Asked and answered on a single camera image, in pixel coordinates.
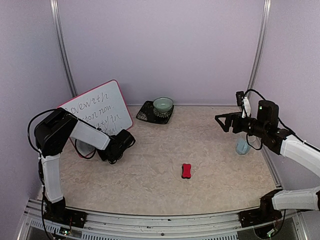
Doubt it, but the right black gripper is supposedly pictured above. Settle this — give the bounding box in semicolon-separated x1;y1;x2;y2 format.
215;111;268;138

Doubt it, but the red whiteboard eraser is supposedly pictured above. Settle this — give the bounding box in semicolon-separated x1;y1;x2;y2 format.
181;163;192;179

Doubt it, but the pink framed whiteboard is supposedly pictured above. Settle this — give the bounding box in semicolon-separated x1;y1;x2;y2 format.
56;79;134;159

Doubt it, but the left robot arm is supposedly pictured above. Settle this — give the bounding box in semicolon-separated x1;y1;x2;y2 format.
33;108;136;223

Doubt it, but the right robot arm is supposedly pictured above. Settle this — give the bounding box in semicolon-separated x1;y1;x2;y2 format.
214;100;320;222

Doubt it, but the light blue mug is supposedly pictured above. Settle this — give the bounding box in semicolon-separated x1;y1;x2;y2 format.
235;137;252;156

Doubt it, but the green ceramic bowl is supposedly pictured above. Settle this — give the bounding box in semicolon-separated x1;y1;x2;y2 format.
152;97;174;113

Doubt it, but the black floral square plate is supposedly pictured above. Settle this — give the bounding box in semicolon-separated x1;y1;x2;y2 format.
135;100;175;125

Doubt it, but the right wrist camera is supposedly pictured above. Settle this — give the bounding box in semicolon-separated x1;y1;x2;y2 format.
236;91;251;118

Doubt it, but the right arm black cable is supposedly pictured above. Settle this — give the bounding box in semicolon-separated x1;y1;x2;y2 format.
243;88;308;151

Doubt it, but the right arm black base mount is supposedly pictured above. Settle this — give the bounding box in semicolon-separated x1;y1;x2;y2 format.
238;189;283;228

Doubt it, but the right aluminium frame post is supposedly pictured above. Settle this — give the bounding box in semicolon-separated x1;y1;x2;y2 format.
247;0;272;90

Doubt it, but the aluminium frame post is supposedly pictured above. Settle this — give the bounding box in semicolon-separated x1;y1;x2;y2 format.
247;0;272;90
49;0;78;97

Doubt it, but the front aluminium rail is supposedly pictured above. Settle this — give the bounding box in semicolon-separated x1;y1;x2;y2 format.
17;198;308;240

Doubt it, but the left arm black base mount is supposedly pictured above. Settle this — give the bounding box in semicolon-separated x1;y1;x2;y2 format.
44;198;87;229

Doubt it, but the left aluminium frame post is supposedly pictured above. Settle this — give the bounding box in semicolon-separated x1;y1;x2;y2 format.
49;0;78;97

